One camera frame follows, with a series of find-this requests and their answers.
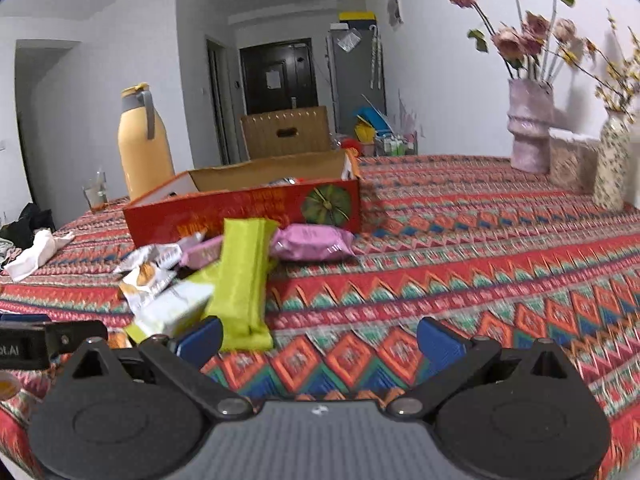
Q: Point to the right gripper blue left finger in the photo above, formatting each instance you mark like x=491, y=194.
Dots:
x=200, y=343

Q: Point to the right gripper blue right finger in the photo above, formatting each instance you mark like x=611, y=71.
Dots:
x=439, y=345

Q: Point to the green snack bar packet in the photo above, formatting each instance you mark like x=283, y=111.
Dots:
x=239, y=296

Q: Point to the pink snack packet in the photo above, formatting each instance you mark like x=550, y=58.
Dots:
x=311, y=243
x=203, y=254

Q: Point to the white green snack packet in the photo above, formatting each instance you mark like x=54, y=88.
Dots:
x=177, y=308

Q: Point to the small cracker packet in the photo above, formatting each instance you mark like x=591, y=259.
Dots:
x=143, y=284

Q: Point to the white barcode cracker packet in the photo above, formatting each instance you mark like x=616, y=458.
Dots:
x=164, y=256

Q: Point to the white crumpled cloth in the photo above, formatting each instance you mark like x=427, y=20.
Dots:
x=44, y=247

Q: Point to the patterned red tablecloth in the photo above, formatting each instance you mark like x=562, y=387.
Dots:
x=488, y=250

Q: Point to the glass cup with drink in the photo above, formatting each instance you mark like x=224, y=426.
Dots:
x=95, y=191

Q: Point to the red cardboard snack box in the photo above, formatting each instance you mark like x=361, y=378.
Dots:
x=312, y=188

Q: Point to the yellow thermos jug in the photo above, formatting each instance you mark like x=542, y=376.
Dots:
x=142, y=143

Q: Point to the clear plastic storage jar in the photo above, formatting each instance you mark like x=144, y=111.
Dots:
x=573, y=160

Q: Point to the wooden chair back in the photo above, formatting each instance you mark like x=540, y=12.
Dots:
x=286, y=132

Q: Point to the floral ceramic vase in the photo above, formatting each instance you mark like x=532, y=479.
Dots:
x=613, y=162

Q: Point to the pink textured vase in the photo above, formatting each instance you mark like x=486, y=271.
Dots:
x=530, y=117

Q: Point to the dark entrance door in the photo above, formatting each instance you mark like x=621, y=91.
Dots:
x=279, y=76

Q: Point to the grey refrigerator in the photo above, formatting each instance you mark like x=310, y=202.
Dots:
x=356, y=74

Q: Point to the dried pink roses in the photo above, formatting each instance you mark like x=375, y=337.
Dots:
x=535, y=48

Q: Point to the yellow blossom branches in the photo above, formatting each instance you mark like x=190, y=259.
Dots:
x=614, y=69

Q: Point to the yellow box on fridge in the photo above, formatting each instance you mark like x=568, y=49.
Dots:
x=348, y=16

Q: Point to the wire rack with bottles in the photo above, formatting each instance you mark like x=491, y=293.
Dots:
x=396, y=144

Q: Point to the wall electrical panel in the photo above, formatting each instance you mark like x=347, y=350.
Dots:
x=394, y=13

